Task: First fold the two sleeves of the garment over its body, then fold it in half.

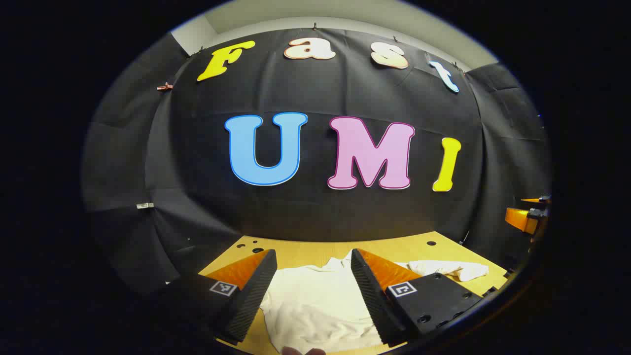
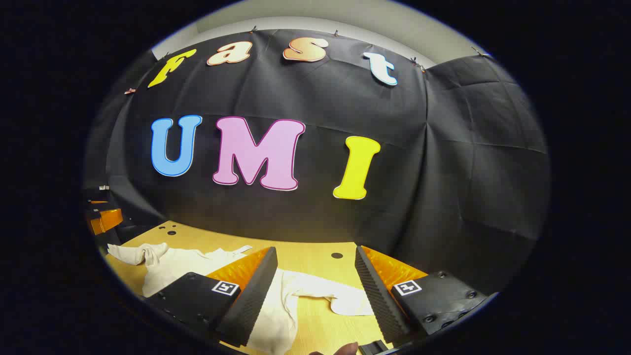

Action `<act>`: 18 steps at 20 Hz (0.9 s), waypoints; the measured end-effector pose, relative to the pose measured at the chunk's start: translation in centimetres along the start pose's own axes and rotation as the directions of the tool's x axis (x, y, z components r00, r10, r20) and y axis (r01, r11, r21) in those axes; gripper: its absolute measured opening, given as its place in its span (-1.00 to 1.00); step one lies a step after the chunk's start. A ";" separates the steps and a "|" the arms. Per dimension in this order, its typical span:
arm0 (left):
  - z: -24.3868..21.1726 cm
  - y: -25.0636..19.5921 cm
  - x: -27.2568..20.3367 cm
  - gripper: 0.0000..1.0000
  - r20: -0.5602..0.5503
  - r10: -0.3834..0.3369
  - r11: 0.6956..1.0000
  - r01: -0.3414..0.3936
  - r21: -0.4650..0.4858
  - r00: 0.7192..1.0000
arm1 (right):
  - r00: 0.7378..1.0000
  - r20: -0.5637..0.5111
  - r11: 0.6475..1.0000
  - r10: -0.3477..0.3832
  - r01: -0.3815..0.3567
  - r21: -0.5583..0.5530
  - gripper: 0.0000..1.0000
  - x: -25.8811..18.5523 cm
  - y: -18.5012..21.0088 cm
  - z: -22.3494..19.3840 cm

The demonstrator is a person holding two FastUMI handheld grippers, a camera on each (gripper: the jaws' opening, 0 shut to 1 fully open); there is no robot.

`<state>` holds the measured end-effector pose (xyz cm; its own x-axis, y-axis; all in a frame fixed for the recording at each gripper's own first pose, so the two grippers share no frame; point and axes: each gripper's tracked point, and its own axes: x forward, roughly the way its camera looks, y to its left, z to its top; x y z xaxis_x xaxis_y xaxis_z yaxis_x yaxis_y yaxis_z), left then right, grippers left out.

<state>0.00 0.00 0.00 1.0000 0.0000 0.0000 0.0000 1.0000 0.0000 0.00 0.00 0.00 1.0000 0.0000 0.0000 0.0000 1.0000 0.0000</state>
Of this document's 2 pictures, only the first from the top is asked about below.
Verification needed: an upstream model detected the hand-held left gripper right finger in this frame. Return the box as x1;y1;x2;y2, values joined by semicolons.
350;248;486;348

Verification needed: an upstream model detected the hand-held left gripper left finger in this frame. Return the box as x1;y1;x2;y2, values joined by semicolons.
168;249;278;346

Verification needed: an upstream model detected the cream white sweatshirt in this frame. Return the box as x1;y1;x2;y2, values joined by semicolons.
260;249;490;355

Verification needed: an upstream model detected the black backdrop cloth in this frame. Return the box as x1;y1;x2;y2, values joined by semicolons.
81;27;552;296

